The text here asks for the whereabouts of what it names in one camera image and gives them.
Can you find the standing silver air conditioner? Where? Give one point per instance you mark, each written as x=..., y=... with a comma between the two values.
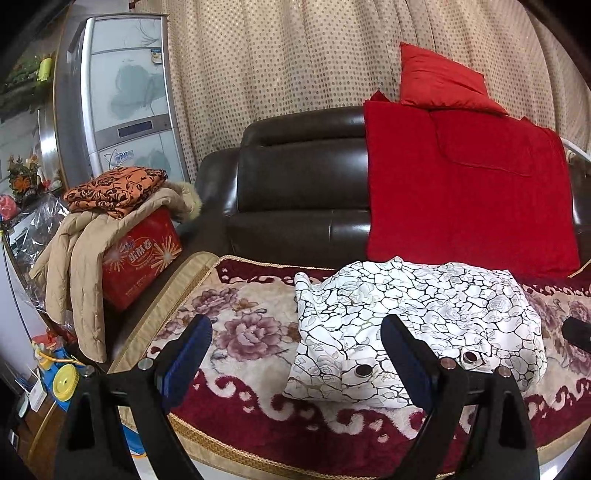
x=124, y=101

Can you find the green ornament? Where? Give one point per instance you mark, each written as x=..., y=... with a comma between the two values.
x=21, y=76

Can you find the pink object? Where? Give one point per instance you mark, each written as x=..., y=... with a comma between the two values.
x=7, y=207

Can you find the red pillow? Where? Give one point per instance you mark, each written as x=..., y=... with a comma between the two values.
x=438, y=83

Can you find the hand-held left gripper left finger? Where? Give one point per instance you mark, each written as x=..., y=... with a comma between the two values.
x=184, y=364

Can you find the folded orange floral cloth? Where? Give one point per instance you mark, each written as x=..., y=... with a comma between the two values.
x=115, y=187

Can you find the yellow bottle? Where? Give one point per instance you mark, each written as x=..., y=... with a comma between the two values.
x=45, y=69

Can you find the pale metal frame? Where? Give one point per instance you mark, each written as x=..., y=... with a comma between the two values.
x=577, y=150

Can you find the wooden display cabinet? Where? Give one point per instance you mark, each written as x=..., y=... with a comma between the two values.
x=18, y=120

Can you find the red throw blanket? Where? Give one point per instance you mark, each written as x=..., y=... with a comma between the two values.
x=461, y=194

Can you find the beige dotted curtain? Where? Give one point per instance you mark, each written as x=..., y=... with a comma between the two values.
x=286, y=64

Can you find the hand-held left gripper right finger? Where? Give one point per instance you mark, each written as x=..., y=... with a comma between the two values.
x=411, y=364

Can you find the red floral sofa blanket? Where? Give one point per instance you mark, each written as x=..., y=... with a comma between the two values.
x=249, y=323

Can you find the artificial flower arrangement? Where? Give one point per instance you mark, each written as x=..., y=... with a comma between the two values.
x=23, y=177

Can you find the white black-patterned coat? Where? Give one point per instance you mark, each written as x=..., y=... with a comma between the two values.
x=415, y=309

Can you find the dark brown leather sofa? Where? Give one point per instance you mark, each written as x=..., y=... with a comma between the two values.
x=300, y=184

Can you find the red printed box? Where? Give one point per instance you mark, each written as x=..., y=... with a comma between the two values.
x=138, y=258

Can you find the clear plastic wrap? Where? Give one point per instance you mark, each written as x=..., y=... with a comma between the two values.
x=34, y=235

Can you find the wooden side table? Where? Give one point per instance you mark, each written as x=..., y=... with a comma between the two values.
x=32, y=424

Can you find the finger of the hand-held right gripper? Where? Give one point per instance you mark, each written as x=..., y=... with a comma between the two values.
x=578, y=333

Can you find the beige quilted jacket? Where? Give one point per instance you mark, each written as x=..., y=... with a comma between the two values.
x=78, y=258

